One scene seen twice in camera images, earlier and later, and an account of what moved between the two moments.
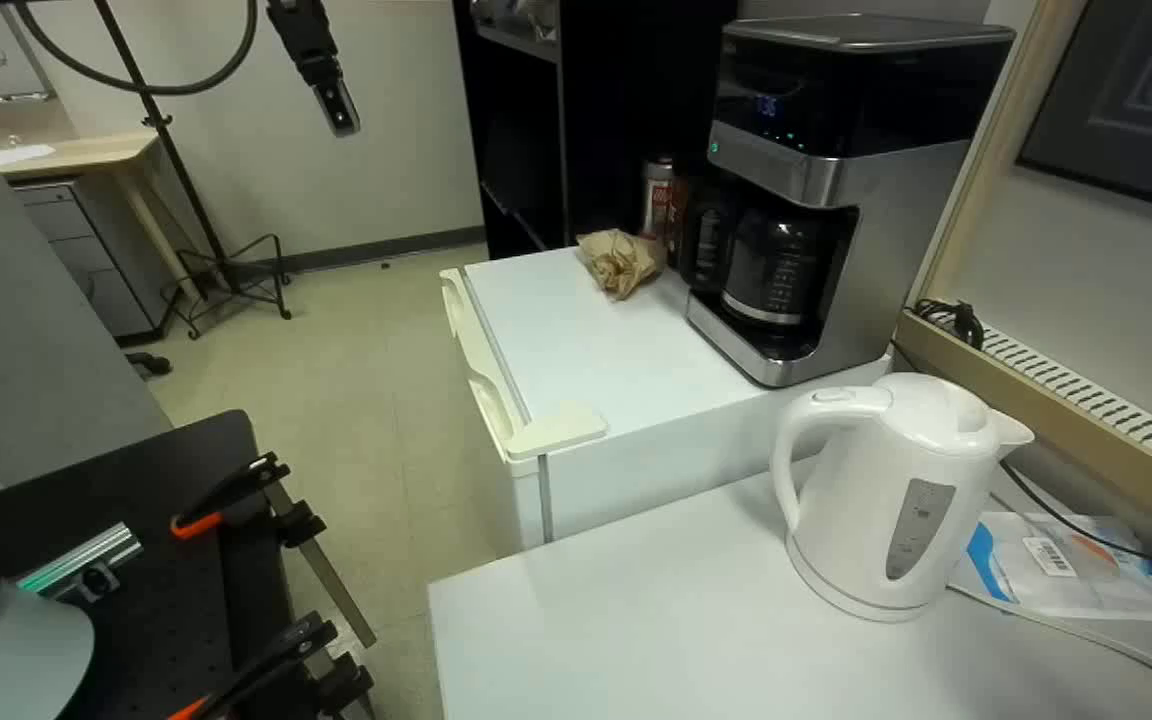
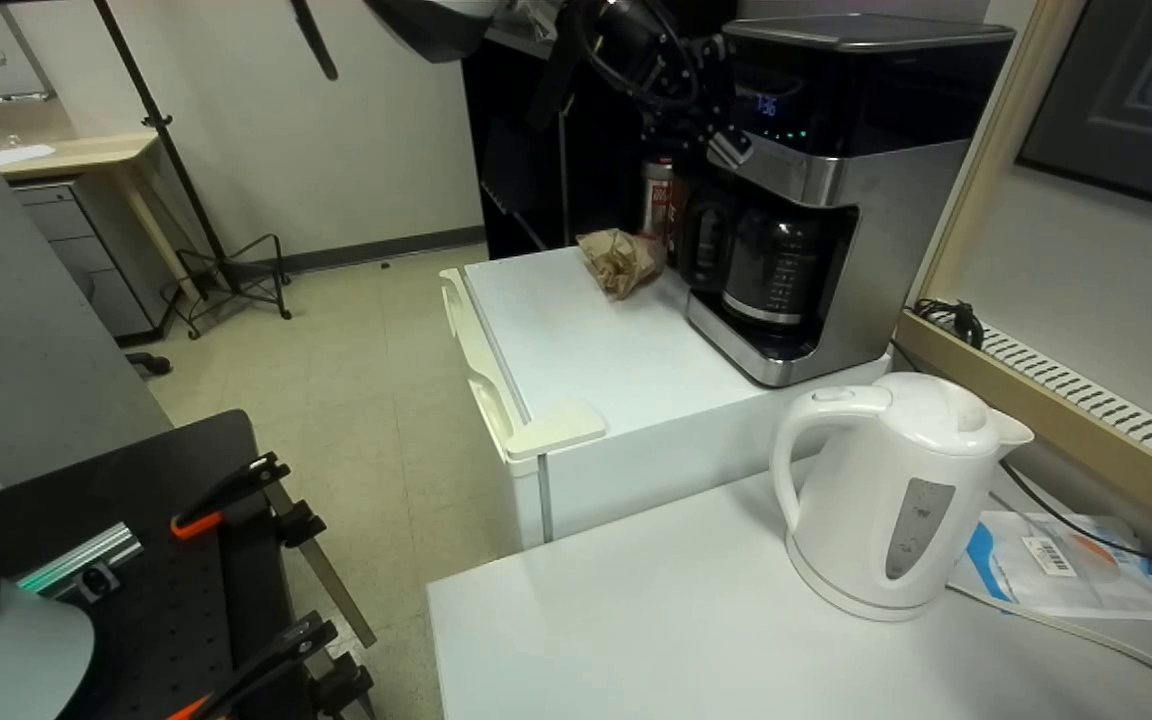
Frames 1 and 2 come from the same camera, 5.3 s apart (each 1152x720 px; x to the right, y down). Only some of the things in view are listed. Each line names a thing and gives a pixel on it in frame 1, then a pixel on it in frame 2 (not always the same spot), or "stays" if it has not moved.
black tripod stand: (261, 261) stays
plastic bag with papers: (1059, 565) stays
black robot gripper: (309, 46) → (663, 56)
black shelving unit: (565, 101) stays
